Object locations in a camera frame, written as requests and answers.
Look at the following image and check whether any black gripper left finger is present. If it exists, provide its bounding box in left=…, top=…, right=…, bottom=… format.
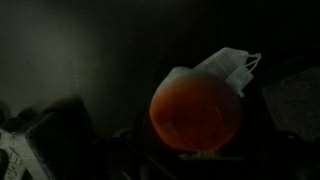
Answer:
left=99, top=128, right=178, bottom=180

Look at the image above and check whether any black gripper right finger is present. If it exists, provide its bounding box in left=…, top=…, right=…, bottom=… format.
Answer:
left=253, top=131, right=320, bottom=180

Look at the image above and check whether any red ball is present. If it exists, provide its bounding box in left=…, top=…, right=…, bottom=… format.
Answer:
left=148, top=66, right=244, bottom=154

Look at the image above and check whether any small white scrap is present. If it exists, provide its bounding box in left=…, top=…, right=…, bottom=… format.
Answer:
left=193, top=46, right=263, bottom=98

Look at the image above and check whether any flat black slab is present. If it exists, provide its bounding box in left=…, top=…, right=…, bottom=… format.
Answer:
left=261, top=64, right=320, bottom=144

